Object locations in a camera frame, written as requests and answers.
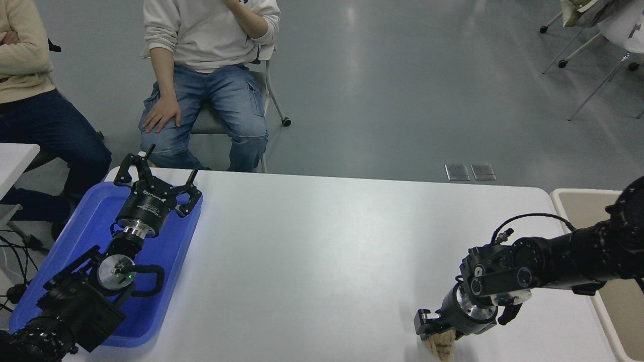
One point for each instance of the large pale bin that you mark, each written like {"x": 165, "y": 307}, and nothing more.
{"x": 619, "y": 322}

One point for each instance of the grey office chair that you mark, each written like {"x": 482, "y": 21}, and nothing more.
{"x": 211, "y": 125}

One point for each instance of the blue plastic tray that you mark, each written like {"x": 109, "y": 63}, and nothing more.
{"x": 95, "y": 216}

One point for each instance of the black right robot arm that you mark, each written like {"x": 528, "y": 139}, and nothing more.
{"x": 563, "y": 256}

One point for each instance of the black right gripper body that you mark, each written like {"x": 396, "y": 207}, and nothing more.
{"x": 449, "y": 317}

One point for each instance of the person's hand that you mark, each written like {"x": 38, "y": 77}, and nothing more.
{"x": 7, "y": 37}

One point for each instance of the seated person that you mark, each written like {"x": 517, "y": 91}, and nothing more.
{"x": 206, "y": 35}
{"x": 30, "y": 115}

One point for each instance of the person's left forearm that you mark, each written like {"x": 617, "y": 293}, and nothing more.
{"x": 249, "y": 20}

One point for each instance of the metal floor plate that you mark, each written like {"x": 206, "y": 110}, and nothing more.
{"x": 483, "y": 172}
{"x": 457, "y": 172}

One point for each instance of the person's right forearm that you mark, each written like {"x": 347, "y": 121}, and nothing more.
{"x": 162, "y": 73}

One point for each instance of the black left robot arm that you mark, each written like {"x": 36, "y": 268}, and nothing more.
{"x": 75, "y": 306}

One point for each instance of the person's left hand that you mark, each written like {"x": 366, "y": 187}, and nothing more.
{"x": 236, "y": 4}

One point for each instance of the person's right hand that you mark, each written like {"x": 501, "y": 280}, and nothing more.
{"x": 162, "y": 113}

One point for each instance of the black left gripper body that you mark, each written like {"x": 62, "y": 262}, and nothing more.
{"x": 146, "y": 208}

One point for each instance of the white chair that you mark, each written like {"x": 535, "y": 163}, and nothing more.
{"x": 624, "y": 30}

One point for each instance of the tan paper ball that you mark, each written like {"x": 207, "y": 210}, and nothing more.
{"x": 443, "y": 347}

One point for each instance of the black plug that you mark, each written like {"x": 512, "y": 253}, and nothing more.
{"x": 16, "y": 294}

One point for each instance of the small white table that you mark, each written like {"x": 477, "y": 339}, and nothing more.
{"x": 12, "y": 161}

